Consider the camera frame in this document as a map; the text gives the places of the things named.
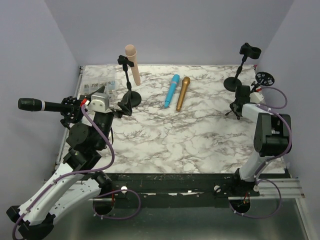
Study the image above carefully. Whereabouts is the black stand holding beige microphone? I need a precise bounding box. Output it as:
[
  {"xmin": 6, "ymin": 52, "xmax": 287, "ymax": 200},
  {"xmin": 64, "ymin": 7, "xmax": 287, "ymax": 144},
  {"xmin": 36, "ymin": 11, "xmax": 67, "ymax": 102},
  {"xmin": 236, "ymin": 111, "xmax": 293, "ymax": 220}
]
[{"xmin": 117, "ymin": 55, "xmax": 142, "ymax": 107}]

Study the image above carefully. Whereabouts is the black round-base clip stand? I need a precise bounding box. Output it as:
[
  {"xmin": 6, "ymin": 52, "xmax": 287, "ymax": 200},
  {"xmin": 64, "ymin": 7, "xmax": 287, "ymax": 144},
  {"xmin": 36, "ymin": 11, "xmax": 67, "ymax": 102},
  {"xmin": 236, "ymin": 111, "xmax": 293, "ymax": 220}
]
[{"xmin": 223, "ymin": 42, "xmax": 262, "ymax": 92}]

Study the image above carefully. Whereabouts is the black tripod shock-mount stand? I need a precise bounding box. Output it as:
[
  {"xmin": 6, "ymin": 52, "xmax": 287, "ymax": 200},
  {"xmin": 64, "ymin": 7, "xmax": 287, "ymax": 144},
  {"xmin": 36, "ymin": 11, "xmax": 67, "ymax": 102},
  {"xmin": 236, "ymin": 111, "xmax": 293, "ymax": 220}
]
[{"xmin": 225, "ymin": 71, "xmax": 275, "ymax": 120}]

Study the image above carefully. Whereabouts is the beige microphone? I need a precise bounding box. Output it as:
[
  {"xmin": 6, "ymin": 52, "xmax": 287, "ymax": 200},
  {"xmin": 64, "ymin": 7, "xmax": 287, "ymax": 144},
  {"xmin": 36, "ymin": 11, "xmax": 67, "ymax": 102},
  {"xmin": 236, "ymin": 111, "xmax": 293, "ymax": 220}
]
[{"xmin": 125, "ymin": 44, "xmax": 141, "ymax": 86}]

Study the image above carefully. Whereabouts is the blue microphone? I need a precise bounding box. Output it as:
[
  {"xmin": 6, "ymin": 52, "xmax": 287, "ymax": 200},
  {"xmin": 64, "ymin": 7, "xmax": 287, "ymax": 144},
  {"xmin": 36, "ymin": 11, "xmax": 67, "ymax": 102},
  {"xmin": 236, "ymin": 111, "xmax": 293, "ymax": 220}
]
[{"xmin": 164, "ymin": 74, "xmax": 180, "ymax": 108}]

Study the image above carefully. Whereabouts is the gold microphone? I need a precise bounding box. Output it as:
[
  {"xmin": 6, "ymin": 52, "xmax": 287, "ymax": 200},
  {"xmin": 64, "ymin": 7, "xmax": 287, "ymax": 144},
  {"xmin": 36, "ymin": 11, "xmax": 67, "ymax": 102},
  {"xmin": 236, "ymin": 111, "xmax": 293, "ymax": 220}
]
[{"xmin": 176, "ymin": 76, "xmax": 191, "ymax": 112}]

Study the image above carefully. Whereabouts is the black microphone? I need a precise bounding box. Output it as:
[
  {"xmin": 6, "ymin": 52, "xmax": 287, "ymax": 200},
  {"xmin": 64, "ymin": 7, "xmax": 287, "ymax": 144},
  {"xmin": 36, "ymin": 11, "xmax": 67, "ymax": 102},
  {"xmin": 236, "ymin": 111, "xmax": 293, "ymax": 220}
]
[{"xmin": 18, "ymin": 98, "xmax": 71, "ymax": 112}]

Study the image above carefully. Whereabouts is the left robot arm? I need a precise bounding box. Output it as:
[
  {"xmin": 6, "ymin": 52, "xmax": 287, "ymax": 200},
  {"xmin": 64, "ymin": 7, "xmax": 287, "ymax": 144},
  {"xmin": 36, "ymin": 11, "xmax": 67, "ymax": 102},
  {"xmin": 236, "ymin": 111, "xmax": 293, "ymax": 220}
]
[{"xmin": 6, "ymin": 87, "xmax": 133, "ymax": 240}]

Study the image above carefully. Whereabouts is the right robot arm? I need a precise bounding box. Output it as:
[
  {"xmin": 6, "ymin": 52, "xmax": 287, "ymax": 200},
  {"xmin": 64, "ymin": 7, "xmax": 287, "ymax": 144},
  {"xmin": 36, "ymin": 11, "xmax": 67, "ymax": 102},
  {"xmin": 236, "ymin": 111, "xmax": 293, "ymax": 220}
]
[{"xmin": 230, "ymin": 85, "xmax": 293, "ymax": 196}]

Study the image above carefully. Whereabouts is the clear plastic screw box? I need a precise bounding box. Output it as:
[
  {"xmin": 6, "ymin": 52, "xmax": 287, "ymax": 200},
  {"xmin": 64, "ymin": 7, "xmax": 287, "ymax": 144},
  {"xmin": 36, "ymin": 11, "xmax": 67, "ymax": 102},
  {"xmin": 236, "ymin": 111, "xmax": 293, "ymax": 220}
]
[{"xmin": 81, "ymin": 78, "xmax": 116, "ymax": 99}]

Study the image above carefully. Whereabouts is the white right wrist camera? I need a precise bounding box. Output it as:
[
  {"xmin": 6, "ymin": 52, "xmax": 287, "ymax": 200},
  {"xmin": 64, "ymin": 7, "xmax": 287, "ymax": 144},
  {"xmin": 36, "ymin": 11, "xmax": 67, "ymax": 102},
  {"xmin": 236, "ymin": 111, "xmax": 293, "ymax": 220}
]
[{"xmin": 249, "ymin": 87, "xmax": 265, "ymax": 104}]

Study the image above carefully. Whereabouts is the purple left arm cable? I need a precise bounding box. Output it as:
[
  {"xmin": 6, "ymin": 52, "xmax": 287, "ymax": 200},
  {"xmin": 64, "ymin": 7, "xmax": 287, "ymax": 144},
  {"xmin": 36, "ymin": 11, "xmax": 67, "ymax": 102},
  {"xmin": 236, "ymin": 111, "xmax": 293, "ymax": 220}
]
[{"xmin": 11, "ymin": 106, "xmax": 142, "ymax": 240}]

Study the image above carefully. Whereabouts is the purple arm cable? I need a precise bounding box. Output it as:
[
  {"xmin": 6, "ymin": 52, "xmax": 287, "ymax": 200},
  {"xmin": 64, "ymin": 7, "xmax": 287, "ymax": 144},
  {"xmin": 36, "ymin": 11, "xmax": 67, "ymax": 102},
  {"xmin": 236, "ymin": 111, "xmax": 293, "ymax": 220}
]
[
  {"xmin": 11, "ymin": 106, "xmax": 142, "ymax": 240},
  {"xmin": 231, "ymin": 86, "xmax": 293, "ymax": 219}
]

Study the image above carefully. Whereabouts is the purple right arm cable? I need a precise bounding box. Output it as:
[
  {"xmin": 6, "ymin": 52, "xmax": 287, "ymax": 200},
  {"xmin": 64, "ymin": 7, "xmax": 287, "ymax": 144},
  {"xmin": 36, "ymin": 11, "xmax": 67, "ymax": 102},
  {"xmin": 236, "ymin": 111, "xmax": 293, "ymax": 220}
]
[{"xmin": 231, "ymin": 86, "xmax": 293, "ymax": 219}]

